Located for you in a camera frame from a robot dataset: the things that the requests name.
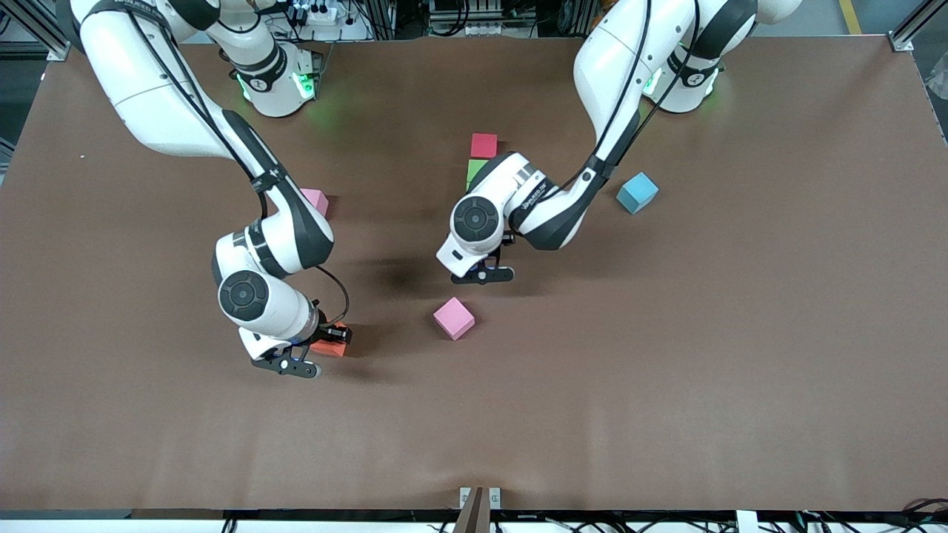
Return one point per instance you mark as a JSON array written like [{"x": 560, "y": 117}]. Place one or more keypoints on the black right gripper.
[{"x": 326, "y": 326}]

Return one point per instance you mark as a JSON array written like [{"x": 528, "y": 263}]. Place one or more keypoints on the orange foam cube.
[{"x": 329, "y": 350}]

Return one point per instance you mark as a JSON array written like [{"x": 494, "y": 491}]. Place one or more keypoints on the green foam cube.
[{"x": 475, "y": 170}]

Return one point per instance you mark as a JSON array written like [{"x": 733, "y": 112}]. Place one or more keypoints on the red foam cube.
[{"x": 484, "y": 145}]

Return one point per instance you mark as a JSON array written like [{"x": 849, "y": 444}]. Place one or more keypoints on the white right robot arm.
[{"x": 148, "y": 81}]

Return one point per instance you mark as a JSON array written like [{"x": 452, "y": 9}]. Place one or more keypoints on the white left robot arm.
[{"x": 615, "y": 66}]

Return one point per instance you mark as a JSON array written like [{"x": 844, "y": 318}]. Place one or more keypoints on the light pink foam cube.
[{"x": 317, "y": 201}]

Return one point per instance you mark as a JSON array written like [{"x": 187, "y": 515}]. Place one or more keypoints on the white power strip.
[{"x": 322, "y": 13}]

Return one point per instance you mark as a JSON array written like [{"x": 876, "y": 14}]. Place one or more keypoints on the light blue foam cube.
[{"x": 637, "y": 192}]

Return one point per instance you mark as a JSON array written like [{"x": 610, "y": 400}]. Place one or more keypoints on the grey equipment rack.
[{"x": 474, "y": 16}]

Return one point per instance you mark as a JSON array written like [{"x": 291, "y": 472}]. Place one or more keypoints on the brown table cover sheet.
[{"x": 666, "y": 444}]

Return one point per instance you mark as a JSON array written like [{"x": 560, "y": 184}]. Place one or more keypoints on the white label tag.
[{"x": 746, "y": 523}]

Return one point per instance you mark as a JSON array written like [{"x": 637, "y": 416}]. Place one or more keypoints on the clear plastic bag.
[{"x": 939, "y": 81}]

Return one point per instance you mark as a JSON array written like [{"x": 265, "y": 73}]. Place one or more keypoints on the small metal edge bracket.
[{"x": 464, "y": 497}]

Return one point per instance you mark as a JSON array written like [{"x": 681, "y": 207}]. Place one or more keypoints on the brown wedge post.
[{"x": 474, "y": 520}]

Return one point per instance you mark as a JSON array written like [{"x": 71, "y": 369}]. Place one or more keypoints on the aluminium frame profile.
[
  {"x": 907, "y": 33},
  {"x": 37, "y": 29}
]

